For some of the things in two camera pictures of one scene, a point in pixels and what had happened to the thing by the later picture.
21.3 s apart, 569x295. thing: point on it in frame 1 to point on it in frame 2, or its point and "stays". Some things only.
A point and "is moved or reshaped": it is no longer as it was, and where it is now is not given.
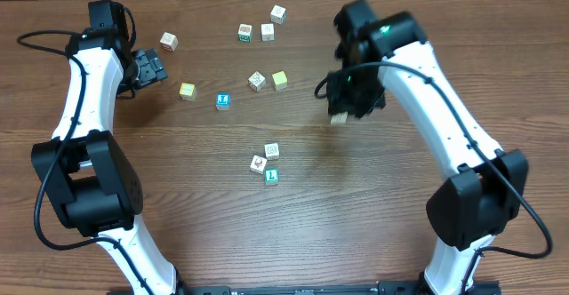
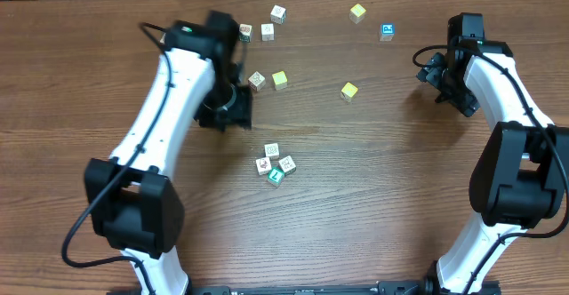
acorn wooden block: x=258 y=163 is moved or reshaped
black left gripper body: x=149 y=68 to x=227 y=115
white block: x=339 y=118 to x=287 y=165
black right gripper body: x=356 y=104 to x=456 y=96
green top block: x=271 y=176 is moved or reshaped
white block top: x=278 y=15 stays
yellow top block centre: x=280 y=80 stays
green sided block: x=245 y=32 stays
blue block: x=272 y=151 stays
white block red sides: x=257 y=82 stays
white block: x=268 y=32 stays
